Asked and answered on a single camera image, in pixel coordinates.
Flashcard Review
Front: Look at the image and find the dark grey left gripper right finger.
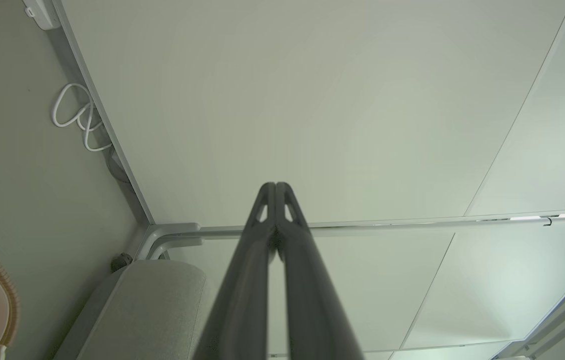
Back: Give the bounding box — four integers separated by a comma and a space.
276, 182, 366, 360

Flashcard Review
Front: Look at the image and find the large white partition panel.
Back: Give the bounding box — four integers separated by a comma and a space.
52, 0, 565, 237

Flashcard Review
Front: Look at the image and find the white coiled cable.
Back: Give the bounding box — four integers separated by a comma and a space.
51, 82, 113, 152

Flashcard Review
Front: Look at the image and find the grey fabric seat cushion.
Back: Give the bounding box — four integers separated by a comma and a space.
52, 260, 213, 360

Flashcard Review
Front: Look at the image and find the grey partition foot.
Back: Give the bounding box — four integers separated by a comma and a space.
148, 237, 204, 261
135, 223, 201, 261

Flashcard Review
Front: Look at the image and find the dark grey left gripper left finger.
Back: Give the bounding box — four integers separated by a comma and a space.
192, 182, 277, 360

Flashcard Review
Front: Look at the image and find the small white power strip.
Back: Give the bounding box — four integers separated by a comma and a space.
22, 0, 62, 31

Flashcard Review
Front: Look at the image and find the black caster wheel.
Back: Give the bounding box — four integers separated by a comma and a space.
111, 253, 133, 273

